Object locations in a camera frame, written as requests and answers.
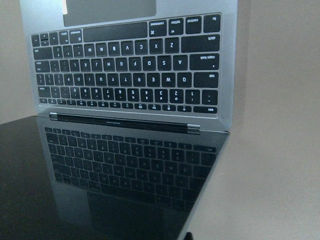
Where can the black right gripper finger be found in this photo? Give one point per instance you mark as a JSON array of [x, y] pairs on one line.
[[188, 236]]

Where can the grey laptop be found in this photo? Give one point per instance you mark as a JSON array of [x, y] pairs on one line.
[[134, 102]]

